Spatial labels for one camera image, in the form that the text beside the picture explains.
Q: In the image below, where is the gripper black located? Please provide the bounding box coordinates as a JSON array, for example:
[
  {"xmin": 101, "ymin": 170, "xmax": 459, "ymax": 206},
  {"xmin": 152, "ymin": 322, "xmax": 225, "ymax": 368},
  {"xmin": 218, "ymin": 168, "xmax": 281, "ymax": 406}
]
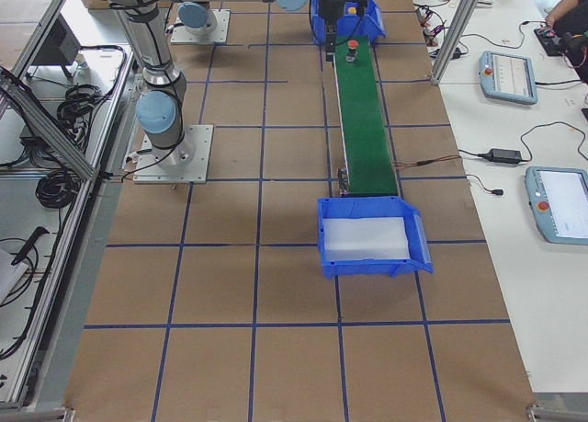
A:
[{"xmin": 317, "ymin": 0, "xmax": 368, "ymax": 63}]

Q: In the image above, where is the red push button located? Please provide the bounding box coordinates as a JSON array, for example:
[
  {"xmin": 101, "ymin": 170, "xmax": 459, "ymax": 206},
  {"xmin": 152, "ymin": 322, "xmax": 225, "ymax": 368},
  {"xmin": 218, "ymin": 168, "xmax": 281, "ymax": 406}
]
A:
[{"xmin": 345, "ymin": 40, "xmax": 359, "ymax": 63}]

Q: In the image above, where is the left blue plastic bin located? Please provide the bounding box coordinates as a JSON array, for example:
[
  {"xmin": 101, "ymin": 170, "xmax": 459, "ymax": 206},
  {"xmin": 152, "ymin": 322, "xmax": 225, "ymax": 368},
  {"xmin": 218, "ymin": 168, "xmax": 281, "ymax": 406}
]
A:
[{"xmin": 311, "ymin": 0, "xmax": 386, "ymax": 45}]

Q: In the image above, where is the blue plastic bin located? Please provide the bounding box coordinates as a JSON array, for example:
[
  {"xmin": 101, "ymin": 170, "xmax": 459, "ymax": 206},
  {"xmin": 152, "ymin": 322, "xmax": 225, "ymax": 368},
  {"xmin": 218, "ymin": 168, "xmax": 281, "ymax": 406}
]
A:
[
  {"xmin": 317, "ymin": 196, "xmax": 434, "ymax": 279},
  {"xmin": 311, "ymin": 0, "xmax": 386, "ymax": 45}
]

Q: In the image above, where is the green conveyor belt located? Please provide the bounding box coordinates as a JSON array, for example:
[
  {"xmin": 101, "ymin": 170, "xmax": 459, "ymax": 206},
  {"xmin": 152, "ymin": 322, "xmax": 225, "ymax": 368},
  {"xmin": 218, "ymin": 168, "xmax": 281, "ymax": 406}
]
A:
[{"xmin": 334, "ymin": 36, "xmax": 399, "ymax": 197}]

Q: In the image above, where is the far teach pendant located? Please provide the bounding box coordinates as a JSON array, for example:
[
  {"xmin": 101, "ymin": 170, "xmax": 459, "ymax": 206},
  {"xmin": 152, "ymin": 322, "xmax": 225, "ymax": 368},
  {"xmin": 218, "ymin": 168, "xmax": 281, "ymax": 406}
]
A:
[{"xmin": 479, "ymin": 51, "xmax": 538, "ymax": 105}]

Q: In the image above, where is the teach pendant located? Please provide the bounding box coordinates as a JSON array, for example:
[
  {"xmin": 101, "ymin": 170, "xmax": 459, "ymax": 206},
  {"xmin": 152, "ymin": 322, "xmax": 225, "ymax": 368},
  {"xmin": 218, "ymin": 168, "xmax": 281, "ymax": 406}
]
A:
[
  {"xmin": 525, "ymin": 166, "xmax": 587, "ymax": 245},
  {"xmin": 479, "ymin": 51, "xmax": 538, "ymax": 105}
]

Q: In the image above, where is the right blue plastic bin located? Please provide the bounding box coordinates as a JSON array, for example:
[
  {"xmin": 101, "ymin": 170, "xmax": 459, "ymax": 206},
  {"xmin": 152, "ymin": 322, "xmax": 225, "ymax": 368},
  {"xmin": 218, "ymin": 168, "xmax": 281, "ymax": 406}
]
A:
[{"xmin": 317, "ymin": 196, "xmax": 434, "ymax": 279}]

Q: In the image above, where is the white foam in right bin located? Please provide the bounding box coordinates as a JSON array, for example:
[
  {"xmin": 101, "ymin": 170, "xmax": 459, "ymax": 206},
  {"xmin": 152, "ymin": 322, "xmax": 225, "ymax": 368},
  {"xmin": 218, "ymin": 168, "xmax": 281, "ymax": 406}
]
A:
[{"xmin": 323, "ymin": 217, "xmax": 410, "ymax": 261}]

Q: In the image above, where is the black power adapter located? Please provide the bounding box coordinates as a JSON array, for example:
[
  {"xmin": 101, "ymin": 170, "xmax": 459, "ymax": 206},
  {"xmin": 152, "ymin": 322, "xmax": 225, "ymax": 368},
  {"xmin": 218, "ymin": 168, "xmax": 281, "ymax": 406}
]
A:
[{"xmin": 477, "ymin": 148, "xmax": 524, "ymax": 165}]

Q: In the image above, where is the near teach pendant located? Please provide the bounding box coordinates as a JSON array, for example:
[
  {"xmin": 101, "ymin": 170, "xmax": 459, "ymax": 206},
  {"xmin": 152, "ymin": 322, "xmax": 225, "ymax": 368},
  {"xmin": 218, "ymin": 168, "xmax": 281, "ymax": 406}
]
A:
[{"xmin": 525, "ymin": 166, "xmax": 587, "ymax": 245}]

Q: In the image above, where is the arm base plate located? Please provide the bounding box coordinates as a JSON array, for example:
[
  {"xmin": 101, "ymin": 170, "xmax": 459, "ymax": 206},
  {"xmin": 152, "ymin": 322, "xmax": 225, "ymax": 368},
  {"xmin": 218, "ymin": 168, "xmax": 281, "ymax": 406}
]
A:
[
  {"xmin": 131, "ymin": 125, "xmax": 213, "ymax": 184},
  {"xmin": 171, "ymin": 9, "xmax": 231, "ymax": 45}
]

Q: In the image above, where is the aluminium frame post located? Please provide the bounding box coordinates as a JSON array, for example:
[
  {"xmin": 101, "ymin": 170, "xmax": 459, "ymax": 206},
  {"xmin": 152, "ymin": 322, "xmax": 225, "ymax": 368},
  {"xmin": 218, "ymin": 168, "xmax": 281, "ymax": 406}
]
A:
[{"xmin": 430, "ymin": 0, "xmax": 478, "ymax": 86}]

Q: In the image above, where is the red black conveyor cable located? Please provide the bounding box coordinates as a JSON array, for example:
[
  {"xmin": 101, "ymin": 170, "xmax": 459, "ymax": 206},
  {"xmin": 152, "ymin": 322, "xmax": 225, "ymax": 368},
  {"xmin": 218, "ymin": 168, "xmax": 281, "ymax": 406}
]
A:
[{"xmin": 393, "ymin": 154, "xmax": 462, "ymax": 170}]

